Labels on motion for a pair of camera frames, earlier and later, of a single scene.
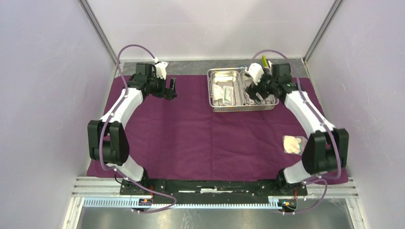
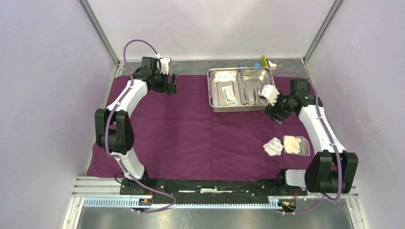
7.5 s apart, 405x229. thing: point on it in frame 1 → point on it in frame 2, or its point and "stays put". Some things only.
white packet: [228, 95] stays put
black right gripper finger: [251, 92] → [270, 112]
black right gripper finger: [263, 94] → [278, 119]
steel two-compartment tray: [227, 92] stays put
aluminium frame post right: [323, 31] stays put
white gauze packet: [218, 92] → [274, 147]
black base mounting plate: [261, 188] stays put
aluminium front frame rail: [105, 192] stays put
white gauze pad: [294, 144] stays put
